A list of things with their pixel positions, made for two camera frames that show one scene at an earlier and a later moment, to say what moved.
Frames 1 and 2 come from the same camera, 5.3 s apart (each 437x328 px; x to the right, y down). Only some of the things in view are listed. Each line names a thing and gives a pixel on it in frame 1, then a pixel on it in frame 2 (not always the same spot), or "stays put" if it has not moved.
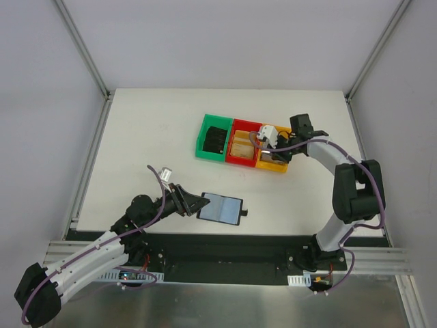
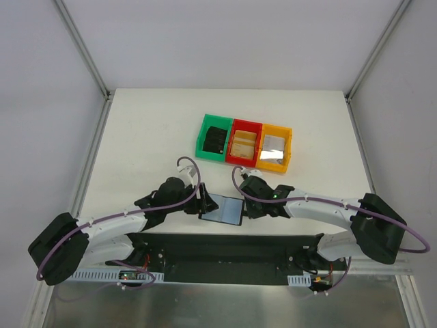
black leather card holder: [222, 208] stays put
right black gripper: [283, 150] to [246, 203]
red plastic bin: [243, 125] stays put
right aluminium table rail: [359, 141] stays put
